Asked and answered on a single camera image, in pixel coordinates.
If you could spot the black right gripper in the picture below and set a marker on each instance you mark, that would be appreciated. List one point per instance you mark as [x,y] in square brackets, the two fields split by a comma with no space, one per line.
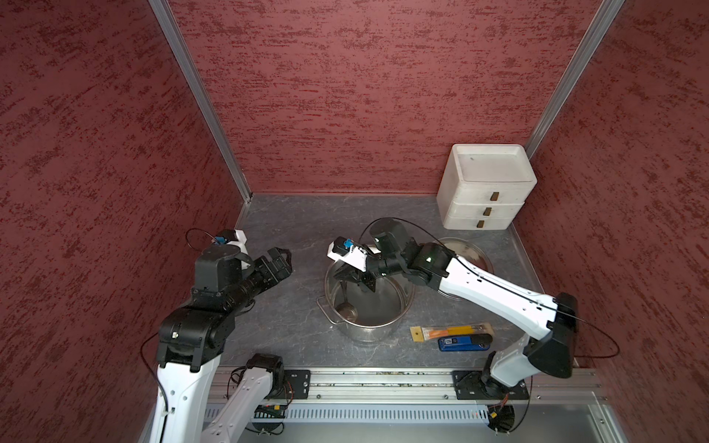
[358,275]

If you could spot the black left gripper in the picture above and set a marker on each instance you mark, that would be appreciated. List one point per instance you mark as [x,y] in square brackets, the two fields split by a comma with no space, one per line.
[272,277]

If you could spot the stainless steel pot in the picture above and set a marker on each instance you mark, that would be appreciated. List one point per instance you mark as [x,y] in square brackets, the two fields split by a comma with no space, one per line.
[378,314]

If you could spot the long metal spoon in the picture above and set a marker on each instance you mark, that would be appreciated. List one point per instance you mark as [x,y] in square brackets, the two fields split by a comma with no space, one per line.
[345,309]

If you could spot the steel pot lid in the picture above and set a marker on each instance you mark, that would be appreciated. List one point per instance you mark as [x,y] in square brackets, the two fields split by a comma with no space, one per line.
[470,252]

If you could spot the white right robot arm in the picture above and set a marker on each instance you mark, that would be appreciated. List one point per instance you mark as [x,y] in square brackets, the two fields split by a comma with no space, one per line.
[549,323]

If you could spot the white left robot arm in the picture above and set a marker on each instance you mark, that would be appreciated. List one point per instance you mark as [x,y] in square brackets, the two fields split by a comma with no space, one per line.
[191,341]

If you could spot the orange packaged tool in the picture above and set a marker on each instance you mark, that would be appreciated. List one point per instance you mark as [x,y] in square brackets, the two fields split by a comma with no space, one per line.
[421,334]

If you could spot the blue box cutter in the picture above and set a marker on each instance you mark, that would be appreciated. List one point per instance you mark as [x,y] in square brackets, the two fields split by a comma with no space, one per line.
[466,343]

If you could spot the white three-drawer box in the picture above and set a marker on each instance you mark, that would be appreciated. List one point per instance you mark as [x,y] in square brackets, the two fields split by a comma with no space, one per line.
[484,186]

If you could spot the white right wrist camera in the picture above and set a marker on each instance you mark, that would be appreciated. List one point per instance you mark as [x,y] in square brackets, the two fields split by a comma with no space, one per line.
[347,251]

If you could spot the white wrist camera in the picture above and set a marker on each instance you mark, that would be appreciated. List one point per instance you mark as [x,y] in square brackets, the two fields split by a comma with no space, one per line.
[232,237]
[347,251]

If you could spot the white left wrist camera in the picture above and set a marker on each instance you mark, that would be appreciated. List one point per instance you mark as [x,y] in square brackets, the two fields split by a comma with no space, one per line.
[232,237]

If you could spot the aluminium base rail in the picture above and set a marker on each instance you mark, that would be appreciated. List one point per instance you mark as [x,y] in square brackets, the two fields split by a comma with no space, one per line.
[446,386]

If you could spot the white perforated cable duct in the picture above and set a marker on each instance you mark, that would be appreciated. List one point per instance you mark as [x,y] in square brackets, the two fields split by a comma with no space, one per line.
[389,414]

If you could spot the aluminium corner post left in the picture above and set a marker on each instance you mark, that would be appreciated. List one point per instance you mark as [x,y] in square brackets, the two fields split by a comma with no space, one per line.
[168,24]

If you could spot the aluminium corner post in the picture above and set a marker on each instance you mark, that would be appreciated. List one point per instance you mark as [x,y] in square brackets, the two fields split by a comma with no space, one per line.
[168,24]
[600,24]

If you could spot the aluminium corner post right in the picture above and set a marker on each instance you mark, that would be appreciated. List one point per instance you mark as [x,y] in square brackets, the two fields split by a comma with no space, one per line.
[600,24]

